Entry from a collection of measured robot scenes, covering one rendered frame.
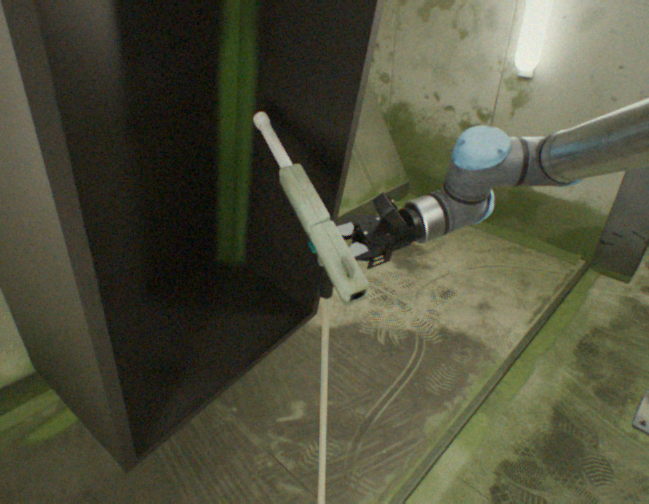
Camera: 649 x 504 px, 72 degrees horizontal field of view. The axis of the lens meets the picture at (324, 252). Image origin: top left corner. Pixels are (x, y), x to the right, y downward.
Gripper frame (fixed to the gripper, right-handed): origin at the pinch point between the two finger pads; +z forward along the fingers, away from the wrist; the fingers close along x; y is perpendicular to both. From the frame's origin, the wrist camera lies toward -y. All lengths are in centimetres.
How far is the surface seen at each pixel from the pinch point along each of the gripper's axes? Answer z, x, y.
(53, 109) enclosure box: 28.9, 1.9, -40.2
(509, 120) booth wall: -144, 80, 81
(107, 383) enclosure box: 40.4, -8.5, 0.7
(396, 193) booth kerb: -103, 101, 142
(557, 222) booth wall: -151, 31, 110
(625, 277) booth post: -163, -7, 114
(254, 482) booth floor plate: 28, -21, 75
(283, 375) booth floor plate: 8, 9, 92
